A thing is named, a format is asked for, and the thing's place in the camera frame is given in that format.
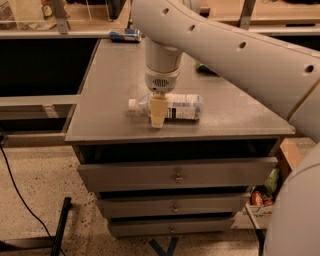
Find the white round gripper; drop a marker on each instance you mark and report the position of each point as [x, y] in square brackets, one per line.
[161, 81]

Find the clear blue plastic bottle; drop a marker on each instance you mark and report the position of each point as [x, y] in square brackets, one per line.
[180, 106]

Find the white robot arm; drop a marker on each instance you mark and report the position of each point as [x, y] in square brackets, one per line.
[282, 76]

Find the green snack bag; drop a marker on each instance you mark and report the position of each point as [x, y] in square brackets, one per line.
[202, 68]

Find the blue soda can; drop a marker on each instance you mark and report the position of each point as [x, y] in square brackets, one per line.
[127, 35]

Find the grey drawer cabinet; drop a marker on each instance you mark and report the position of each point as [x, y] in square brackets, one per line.
[103, 130]

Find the top grey drawer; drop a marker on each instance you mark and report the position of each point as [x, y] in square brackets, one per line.
[133, 176]

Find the grey drawer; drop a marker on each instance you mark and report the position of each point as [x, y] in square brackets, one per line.
[170, 226]
[172, 205]
[133, 176]

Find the middle grey drawer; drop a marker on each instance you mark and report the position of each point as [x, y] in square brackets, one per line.
[172, 205]

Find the bottom grey drawer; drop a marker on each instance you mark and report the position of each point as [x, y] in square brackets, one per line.
[170, 226]

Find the red snack packs in box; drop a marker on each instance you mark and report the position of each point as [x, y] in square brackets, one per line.
[261, 199]

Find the green bag in box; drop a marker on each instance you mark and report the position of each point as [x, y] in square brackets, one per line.
[270, 183]

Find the cardboard box with snacks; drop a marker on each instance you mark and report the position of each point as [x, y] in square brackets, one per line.
[288, 156]

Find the black bar by box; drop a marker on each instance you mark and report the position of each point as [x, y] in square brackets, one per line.
[258, 231]

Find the black metal floor stand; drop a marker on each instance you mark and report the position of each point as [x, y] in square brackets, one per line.
[54, 242]

